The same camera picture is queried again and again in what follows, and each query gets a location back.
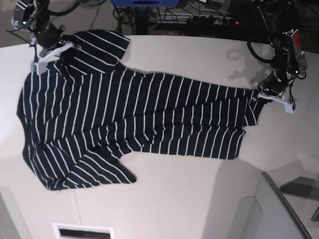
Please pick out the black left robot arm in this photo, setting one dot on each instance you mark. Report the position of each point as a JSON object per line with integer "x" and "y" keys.
{"x": 280, "y": 18}

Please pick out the navy white striped t-shirt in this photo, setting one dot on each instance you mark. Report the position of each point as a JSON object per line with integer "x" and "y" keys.
{"x": 87, "y": 110}

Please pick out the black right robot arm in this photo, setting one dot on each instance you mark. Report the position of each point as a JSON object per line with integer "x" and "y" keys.
{"x": 46, "y": 39}

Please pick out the blue bin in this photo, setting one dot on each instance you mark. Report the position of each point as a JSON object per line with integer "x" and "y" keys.
{"x": 146, "y": 3}

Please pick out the white power strip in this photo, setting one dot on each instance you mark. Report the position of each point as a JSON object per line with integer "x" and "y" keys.
{"x": 174, "y": 18}

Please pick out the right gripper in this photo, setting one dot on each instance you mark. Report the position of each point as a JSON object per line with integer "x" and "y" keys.
{"x": 33, "y": 16}

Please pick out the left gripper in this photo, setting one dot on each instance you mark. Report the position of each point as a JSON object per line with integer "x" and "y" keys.
{"x": 289, "y": 63}

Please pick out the black table leg post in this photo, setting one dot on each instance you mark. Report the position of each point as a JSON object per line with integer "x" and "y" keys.
{"x": 141, "y": 18}

